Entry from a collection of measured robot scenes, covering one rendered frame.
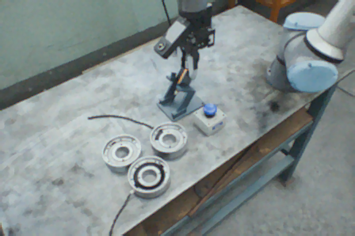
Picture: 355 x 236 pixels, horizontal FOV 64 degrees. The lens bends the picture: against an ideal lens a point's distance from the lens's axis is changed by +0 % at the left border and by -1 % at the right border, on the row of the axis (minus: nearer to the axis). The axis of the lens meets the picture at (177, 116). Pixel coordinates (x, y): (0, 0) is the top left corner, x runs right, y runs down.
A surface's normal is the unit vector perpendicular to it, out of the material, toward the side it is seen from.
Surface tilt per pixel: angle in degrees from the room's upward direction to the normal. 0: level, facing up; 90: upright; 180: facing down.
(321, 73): 97
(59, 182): 0
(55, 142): 0
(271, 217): 0
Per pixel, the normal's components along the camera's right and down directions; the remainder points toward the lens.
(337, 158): -0.04, -0.67
